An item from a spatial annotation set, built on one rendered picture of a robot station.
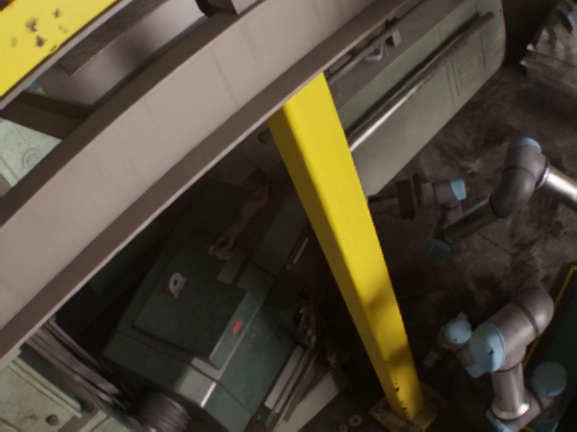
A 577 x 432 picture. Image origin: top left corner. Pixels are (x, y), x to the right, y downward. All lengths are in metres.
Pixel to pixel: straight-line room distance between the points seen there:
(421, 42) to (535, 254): 1.05
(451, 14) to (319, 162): 1.93
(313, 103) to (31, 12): 0.60
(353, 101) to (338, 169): 1.45
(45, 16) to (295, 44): 0.52
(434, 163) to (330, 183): 1.93
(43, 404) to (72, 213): 0.99
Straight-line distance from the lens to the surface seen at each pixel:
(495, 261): 2.92
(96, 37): 2.04
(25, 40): 0.89
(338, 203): 1.43
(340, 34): 1.28
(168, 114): 1.11
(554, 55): 3.53
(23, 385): 1.90
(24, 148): 2.12
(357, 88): 2.82
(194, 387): 1.98
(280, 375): 2.34
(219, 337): 1.95
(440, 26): 3.11
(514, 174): 2.04
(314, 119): 1.26
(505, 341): 1.56
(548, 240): 2.98
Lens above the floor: 2.47
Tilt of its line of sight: 47 degrees down
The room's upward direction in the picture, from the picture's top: 24 degrees counter-clockwise
